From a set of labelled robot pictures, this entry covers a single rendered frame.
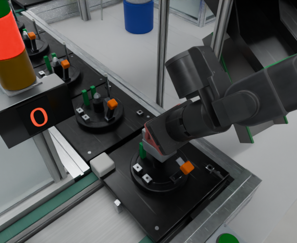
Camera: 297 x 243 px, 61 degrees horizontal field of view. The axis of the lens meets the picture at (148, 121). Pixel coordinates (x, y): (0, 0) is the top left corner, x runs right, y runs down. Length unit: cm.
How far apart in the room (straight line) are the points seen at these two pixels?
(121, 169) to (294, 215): 46
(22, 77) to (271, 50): 49
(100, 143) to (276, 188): 50
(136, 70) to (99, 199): 64
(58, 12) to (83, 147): 108
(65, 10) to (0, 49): 128
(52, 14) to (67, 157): 107
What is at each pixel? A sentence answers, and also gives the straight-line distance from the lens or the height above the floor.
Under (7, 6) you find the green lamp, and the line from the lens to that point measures 37.
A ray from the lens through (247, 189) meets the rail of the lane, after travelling 65.
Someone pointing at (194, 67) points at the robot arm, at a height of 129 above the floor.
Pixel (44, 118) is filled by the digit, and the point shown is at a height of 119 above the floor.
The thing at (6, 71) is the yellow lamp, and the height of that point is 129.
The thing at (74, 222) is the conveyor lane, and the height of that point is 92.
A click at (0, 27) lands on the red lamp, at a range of 37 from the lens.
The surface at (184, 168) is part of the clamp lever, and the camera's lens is 51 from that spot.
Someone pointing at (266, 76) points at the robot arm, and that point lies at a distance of 31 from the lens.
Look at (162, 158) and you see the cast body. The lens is 53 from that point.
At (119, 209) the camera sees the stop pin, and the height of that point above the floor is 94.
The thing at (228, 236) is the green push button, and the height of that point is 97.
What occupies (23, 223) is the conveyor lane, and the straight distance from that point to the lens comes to 64.
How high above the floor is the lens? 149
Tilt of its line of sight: 45 degrees down
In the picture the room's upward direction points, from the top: straight up
